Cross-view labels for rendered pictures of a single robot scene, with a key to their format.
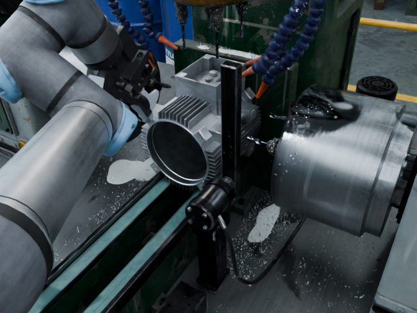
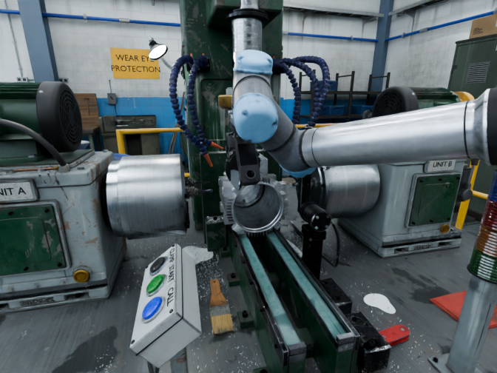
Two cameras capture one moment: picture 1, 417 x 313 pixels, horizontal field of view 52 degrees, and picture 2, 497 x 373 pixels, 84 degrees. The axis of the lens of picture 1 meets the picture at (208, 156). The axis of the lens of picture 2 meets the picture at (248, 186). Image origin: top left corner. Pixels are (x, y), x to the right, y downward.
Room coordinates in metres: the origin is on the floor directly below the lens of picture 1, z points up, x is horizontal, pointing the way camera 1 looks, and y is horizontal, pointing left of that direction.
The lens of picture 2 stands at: (0.19, 0.64, 1.32)
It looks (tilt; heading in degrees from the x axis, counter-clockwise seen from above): 17 degrees down; 314
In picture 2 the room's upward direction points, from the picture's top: straight up
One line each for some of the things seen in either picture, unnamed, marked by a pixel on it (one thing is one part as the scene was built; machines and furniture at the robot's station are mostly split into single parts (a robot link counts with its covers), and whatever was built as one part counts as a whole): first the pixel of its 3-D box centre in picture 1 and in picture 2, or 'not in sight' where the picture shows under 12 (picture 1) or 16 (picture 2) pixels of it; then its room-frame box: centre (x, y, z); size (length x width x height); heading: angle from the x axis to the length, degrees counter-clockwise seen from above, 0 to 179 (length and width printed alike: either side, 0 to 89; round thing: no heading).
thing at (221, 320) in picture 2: not in sight; (218, 303); (0.68, 0.25, 0.80); 0.21 x 0.05 x 0.01; 147
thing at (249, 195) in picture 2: not in sight; (243, 188); (0.87, -0.05, 1.01); 0.15 x 0.02 x 0.15; 57
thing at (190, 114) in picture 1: (202, 130); (251, 197); (0.78, 0.01, 1.01); 0.20 x 0.19 x 0.19; 146
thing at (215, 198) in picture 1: (270, 190); (299, 219); (0.68, -0.13, 0.92); 0.45 x 0.13 x 0.24; 147
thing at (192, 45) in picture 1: (238, 112); (239, 193); (0.93, -0.08, 0.97); 0.30 x 0.11 x 0.34; 57
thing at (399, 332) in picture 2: not in sight; (393, 336); (0.30, 0.05, 0.81); 0.09 x 0.03 x 0.02; 65
